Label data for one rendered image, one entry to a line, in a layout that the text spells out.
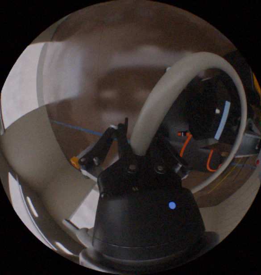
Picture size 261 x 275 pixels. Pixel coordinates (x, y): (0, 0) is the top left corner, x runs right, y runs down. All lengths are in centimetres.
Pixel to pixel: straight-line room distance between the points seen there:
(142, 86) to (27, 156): 637
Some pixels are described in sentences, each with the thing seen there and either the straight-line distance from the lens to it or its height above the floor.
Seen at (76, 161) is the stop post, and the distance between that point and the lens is 112.
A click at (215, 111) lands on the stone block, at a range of 76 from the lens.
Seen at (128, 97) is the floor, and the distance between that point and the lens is 144.
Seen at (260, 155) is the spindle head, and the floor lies 113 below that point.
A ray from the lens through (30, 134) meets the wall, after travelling 588.
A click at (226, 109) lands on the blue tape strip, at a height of 78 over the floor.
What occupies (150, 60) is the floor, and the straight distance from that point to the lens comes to 145.
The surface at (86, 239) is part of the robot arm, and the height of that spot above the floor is 157.
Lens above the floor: 133
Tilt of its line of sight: 54 degrees down
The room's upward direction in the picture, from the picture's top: 144 degrees counter-clockwise
